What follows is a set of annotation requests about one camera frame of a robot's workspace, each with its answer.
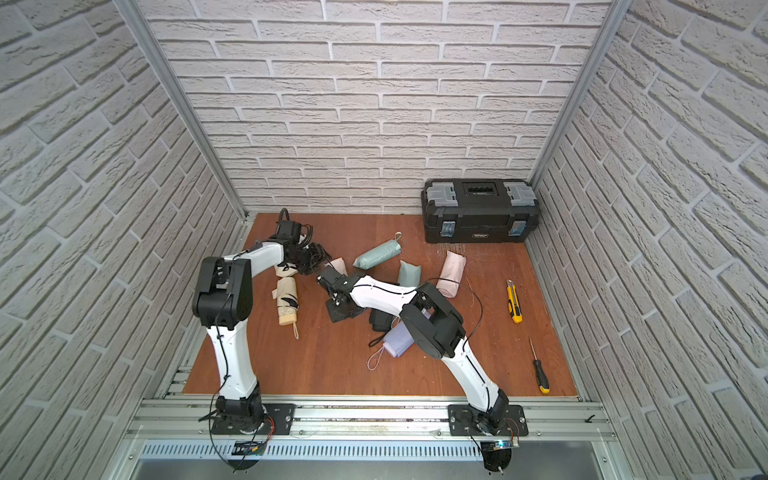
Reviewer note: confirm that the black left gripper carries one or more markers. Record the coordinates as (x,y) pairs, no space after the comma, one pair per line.
(309,257)

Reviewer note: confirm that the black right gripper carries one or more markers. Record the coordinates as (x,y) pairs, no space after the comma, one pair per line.
(334,314)

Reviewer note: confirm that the light pink sleeved umbrella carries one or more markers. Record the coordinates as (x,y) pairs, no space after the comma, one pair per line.
(339,265)

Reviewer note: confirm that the beige umbrella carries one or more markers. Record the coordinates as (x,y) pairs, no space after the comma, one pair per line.
(287,303)

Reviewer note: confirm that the black umbrella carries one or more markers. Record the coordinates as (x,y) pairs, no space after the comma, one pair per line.
(382,323)

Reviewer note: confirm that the beige umbrella sleeve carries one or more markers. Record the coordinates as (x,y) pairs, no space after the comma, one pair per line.
(285,270)

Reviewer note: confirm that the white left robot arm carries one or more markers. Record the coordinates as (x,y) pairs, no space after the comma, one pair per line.
(223,302)

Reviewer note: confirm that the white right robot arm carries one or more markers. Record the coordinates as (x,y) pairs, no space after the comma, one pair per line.
(436,327)

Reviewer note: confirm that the mint green sleeved umbrella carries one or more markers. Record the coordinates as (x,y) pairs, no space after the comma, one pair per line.
(379,254)

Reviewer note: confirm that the small mint green sleeve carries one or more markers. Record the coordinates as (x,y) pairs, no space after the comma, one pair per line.
(409,275)

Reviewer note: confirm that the lilac sleeved umbrella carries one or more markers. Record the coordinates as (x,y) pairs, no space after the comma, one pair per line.
(396,342)

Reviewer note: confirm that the black plastic toolbox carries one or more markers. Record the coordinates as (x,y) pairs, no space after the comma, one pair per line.
(478,210)

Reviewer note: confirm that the yellow utility knife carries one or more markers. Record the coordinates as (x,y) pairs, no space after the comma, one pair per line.
(513,303)

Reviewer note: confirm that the black yellow screwdriver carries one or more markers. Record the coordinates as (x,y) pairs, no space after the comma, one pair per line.
(540,375)

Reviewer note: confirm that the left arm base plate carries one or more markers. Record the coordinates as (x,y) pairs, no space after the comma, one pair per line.
(275,418)

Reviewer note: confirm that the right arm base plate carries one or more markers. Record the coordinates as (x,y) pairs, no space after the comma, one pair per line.
(466,421)

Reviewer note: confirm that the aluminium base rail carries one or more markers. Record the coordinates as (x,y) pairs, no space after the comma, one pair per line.
(359,427)

